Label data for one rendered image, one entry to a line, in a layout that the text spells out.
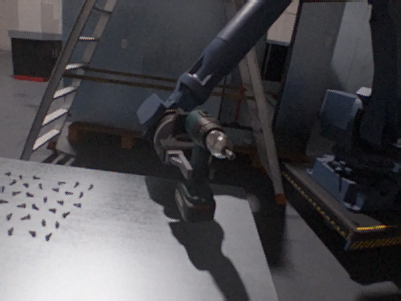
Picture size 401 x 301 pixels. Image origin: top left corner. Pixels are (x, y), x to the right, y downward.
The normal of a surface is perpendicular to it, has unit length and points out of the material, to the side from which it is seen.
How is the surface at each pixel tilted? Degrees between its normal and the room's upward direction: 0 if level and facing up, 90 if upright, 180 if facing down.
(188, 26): 90
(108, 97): 90
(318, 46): 90
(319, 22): 90
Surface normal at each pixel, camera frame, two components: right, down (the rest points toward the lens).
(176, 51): -0.04, 0.37
